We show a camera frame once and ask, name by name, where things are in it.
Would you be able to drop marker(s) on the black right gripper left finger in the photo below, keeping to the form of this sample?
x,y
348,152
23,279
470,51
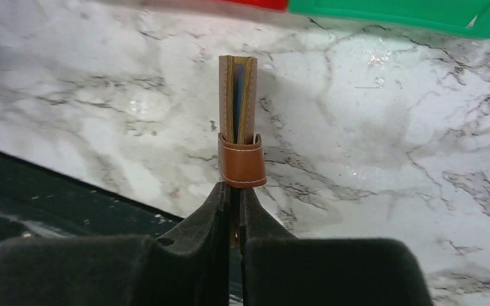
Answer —
x,y
188,265

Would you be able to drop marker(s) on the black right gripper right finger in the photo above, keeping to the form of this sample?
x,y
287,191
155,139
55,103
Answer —
x,y
280,269

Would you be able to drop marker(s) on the brown leather card holder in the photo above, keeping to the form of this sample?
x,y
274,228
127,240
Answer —
x,y
240,151

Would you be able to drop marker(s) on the red plastic bin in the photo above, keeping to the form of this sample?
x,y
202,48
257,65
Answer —
x,y
276,5

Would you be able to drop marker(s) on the green plastic bin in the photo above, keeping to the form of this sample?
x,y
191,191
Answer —
x,y
466,18

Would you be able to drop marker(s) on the black metal base rail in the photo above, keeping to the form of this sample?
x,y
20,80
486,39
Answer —
x,y
38,202

